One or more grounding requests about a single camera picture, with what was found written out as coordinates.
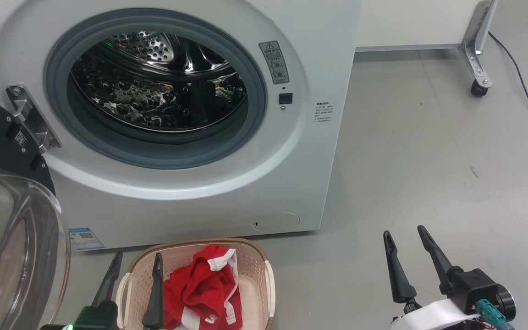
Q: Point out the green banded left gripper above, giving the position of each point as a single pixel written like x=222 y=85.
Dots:
x=67 y=327

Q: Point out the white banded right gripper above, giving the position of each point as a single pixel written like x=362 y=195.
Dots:
x=438 y=316

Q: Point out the red and white garment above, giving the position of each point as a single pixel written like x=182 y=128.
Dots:
x=200 y=288

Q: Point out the dark round glass washer door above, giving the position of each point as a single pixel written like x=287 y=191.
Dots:
x=12 y=256

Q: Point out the white front-load washing machine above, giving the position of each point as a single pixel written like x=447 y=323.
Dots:
x=200 y=197

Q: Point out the cream perforated laundry basket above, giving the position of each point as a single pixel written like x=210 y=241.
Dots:
x=255 y=275

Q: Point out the grey rubber door seal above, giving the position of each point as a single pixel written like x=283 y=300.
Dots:
x=154 y=149

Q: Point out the metal washer door hinge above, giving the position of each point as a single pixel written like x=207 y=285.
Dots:
x=32 y=119

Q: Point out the black door latch socket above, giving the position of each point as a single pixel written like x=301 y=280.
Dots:
x=285 y=98

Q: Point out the blue energy label sticker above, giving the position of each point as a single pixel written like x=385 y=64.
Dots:
x=86 y=239

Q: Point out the round white filter cover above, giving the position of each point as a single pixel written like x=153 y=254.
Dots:
x=277 y=221

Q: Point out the small printed text sticker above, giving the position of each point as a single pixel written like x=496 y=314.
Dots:
x=323 y=112

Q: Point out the black partition caster wheel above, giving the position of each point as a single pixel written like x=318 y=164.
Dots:
x=478 y=88

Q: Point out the white partition board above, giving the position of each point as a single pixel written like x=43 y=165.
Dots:
x=406 y=23

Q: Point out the grey warning sticker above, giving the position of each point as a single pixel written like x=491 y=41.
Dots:
x=274 y=62

